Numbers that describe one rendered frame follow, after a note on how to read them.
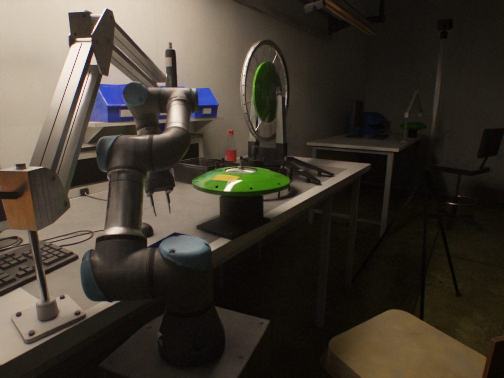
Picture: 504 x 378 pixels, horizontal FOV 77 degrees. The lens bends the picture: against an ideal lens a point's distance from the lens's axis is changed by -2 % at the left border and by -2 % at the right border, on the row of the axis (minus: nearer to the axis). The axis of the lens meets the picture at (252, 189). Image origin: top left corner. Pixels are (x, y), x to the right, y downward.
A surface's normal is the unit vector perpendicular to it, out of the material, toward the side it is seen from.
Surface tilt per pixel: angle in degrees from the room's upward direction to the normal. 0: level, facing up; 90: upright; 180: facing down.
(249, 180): 17
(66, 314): 0
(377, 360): 0
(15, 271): 6
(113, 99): 90
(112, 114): 100
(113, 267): 54
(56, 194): 90
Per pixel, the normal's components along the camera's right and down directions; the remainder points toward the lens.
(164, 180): 0.46, -0.25
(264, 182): 0.22, -0.81
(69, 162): -0.10, -0.36
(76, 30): -0.11, 0.25
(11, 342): 0.00, -0.97
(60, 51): 0.83, 0.14
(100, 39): 0.99, 0.03
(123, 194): 0.20, -0.38
